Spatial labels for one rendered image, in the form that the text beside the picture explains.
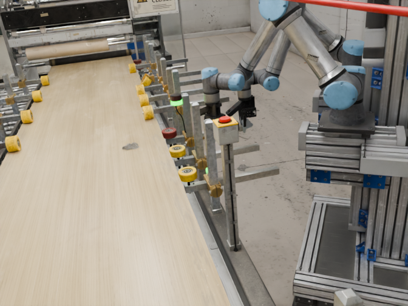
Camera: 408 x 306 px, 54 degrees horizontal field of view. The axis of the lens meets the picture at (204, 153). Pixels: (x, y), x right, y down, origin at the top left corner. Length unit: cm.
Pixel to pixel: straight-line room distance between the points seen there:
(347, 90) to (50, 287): 119
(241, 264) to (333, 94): 72
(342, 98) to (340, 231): 112
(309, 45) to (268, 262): 145
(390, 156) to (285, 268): 111
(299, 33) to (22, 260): 124
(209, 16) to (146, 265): 982
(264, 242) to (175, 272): 158
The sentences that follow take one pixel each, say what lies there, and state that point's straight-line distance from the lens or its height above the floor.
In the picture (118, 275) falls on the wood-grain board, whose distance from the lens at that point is 123.
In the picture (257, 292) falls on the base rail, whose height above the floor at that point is 70.
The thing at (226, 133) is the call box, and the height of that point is 119.
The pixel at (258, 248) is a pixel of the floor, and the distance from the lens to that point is 268.
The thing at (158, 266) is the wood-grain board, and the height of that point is 90.
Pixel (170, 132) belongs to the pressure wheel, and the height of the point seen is 91.
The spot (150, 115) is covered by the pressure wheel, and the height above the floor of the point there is 93.
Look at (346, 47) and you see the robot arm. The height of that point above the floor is 125.
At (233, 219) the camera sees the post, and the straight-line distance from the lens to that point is 147.
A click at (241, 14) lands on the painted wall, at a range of 1097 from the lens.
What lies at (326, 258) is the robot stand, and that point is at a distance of 230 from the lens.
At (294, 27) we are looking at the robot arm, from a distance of 158.
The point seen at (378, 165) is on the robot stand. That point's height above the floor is 92.
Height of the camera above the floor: 169
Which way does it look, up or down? 25 degrees down
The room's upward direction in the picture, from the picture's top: 6 degrees counter-clockwise
